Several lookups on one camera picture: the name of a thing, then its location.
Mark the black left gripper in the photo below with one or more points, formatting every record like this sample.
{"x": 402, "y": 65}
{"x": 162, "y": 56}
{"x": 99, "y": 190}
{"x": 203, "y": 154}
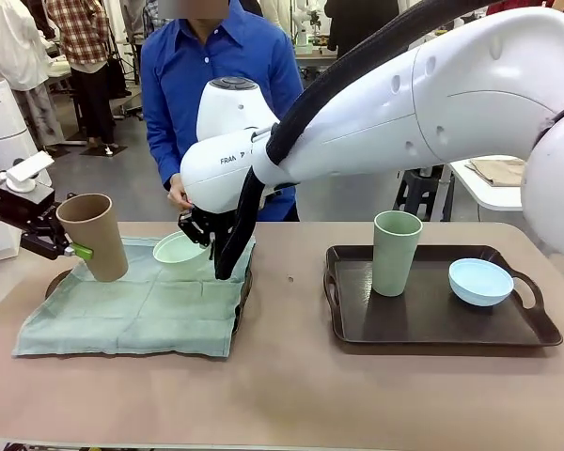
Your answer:
{"x": 26, "y": 206}

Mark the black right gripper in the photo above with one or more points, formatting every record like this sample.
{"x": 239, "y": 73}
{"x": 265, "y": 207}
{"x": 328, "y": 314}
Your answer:
{"x": 211, "y": 223}

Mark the mint green bowl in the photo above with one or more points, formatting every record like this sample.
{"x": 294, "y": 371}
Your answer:
{"x": 178, "y": 258}

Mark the tan brown cup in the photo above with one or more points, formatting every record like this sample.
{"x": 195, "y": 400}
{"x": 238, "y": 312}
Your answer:
{"x": 96, "y": 235}

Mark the green cloth mat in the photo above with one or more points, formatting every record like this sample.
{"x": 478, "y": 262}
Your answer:
{"x": 122, "y": 319}

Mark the sage green cup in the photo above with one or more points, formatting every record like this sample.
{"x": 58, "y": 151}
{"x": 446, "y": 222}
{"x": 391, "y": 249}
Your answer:
{"x": 395, "y": 263}

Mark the light blue bowl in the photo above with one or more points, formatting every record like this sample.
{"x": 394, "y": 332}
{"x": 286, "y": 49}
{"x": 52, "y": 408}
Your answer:
{"x": 479, "y": 286}

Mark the beige cloth mat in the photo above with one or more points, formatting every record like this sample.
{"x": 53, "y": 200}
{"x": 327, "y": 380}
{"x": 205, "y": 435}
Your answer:
{"x": 498, "y": 171}

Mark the person's right forearm blue sleeve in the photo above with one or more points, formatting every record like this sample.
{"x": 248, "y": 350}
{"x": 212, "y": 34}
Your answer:
{"x": 162, "y": 155}

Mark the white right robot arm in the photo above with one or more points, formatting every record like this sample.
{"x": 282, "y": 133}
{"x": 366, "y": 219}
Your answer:
{"x": 451, "y": 94}

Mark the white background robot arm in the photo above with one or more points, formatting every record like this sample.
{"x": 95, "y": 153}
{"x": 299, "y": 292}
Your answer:
{"x": 303, "y": 33}

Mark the dark brown tray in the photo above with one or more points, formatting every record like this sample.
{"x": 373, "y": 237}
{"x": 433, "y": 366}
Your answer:
{"x": 427, "y": 324}
{"x": 238, "y": 319}

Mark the person's right hand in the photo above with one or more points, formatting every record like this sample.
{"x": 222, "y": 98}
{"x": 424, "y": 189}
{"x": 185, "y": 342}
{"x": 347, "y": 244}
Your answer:
{"x": 176, "y": 190}

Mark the bystander in white shirt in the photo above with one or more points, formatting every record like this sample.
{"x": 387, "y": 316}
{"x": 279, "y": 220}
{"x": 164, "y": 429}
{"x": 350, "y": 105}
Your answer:
{"x": 14, "y": 47}

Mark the person in blue shirt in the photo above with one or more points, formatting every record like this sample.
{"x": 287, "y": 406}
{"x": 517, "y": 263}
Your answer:
{"x": 216, "y": 51}

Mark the bystander in red plaid shirt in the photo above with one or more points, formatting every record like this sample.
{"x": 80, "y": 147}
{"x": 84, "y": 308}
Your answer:
{"x": 80, "y": 37}

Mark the wooden background desk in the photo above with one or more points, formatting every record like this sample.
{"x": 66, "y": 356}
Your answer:
{"x": 317, "y": 54}

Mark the black step stool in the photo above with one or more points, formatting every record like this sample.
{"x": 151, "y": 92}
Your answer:
{"x": 413, "y": 188}

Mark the bystander in dark clothes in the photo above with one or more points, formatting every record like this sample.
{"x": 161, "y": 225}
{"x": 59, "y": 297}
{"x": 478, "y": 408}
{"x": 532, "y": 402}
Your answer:
{"x": 357, "y": 23}

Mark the white side table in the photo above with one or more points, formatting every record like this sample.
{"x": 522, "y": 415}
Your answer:
{"x": 479, "y": 192}

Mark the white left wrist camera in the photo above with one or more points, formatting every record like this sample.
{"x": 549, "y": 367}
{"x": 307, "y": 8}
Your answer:
{"x": 30, "y": 169}

